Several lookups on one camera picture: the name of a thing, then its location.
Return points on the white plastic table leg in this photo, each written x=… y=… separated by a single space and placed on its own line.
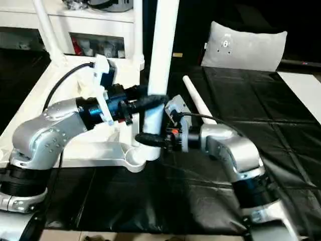
x=198 y=98
x=160 y=50
x=49 y=30
x=138 y=30

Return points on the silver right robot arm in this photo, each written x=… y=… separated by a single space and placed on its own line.
x=233 y=150

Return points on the dark robot left foot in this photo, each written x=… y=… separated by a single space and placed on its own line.
x=92 y=238

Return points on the grey bag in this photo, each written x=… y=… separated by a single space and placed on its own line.
x=113 y=5

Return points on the grey cushion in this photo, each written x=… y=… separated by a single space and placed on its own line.
x=243 y=47

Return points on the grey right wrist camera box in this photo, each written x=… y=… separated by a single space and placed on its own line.
x=179 y=108

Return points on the white plastic table top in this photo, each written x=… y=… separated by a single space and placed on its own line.
x=75 y=150

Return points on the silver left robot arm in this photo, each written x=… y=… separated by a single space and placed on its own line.
x=45 y=135

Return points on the black table mat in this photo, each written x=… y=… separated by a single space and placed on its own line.
x=200 y=195

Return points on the white cabinet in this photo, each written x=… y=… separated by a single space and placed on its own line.
x=15 y=15

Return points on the black sofa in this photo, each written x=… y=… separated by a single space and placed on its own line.
x=190 y=25

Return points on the small yellow label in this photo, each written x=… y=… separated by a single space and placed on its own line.
x=177 y=54

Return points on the white cup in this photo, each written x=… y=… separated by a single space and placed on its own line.
x=87 y=52
x=107 y=51
x=120 y=53

